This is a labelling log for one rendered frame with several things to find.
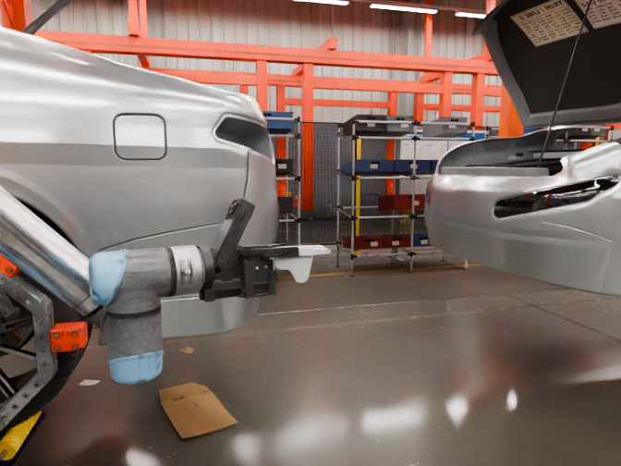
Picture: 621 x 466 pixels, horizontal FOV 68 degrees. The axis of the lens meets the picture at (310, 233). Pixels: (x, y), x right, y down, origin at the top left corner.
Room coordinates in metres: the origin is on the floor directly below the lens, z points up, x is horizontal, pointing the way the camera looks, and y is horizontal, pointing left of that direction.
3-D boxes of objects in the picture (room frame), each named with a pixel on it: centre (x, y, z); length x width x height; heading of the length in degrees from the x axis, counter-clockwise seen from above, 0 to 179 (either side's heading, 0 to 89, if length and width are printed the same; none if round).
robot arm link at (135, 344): (0.67, 0.27, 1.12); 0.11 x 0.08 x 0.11; 30
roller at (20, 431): (1.41, 0.96, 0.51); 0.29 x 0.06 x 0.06; 13
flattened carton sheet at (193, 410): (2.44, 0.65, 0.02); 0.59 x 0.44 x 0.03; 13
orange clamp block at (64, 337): (1.37, 0.75, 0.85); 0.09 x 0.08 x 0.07; 103
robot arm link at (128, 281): (0.66, 0.26, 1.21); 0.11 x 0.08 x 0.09; 120
